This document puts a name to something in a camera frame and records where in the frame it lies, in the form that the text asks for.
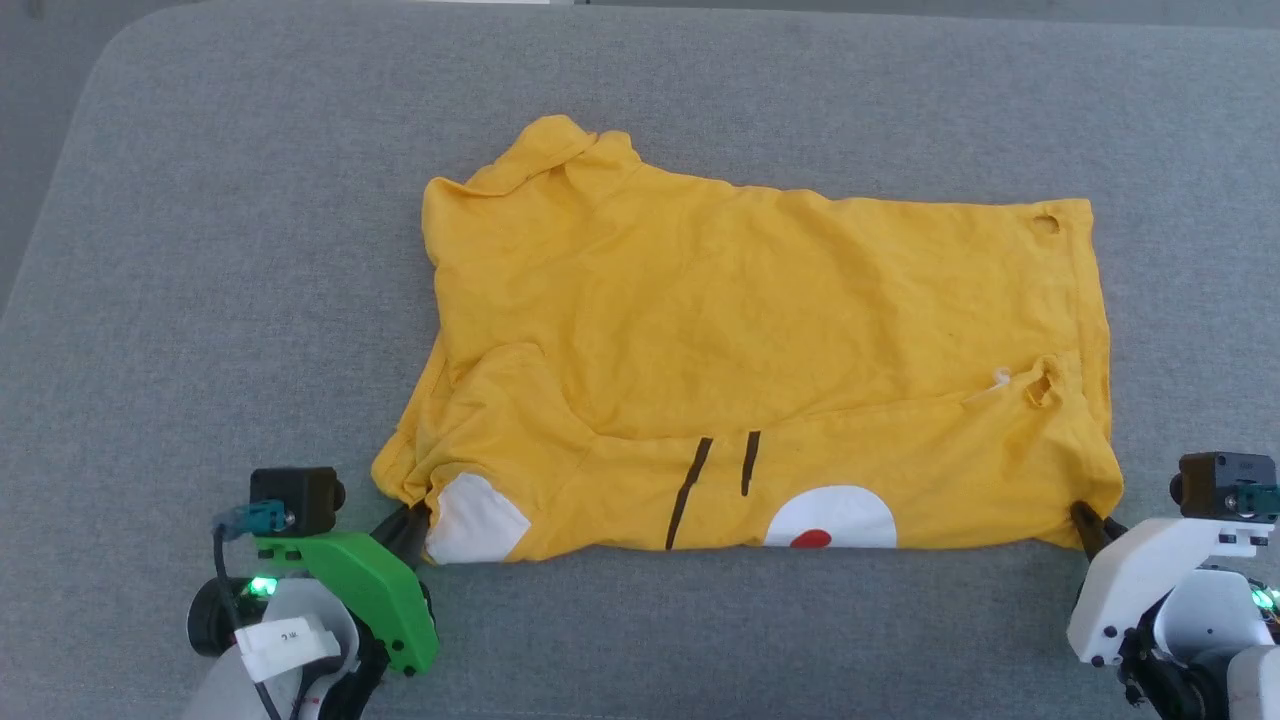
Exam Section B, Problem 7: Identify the left camera cable teal plug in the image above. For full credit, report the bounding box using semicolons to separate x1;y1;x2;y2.
211;503;289;720

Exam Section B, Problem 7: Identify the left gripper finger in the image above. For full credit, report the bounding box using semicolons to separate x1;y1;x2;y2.
374;502;433;570

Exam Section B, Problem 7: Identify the white label tag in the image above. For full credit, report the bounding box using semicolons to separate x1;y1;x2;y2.
239;614;343;684

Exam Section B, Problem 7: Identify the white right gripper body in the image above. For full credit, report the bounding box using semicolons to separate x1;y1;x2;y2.
1066;516;1273;668

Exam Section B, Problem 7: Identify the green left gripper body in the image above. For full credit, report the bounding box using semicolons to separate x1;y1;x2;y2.
254;531;441;678

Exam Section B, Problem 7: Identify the yellow printed t-shirt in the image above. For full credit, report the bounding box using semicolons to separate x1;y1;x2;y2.
371;114;1125;564

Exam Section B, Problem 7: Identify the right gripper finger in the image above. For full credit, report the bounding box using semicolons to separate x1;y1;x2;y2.
1069;499;1130;560

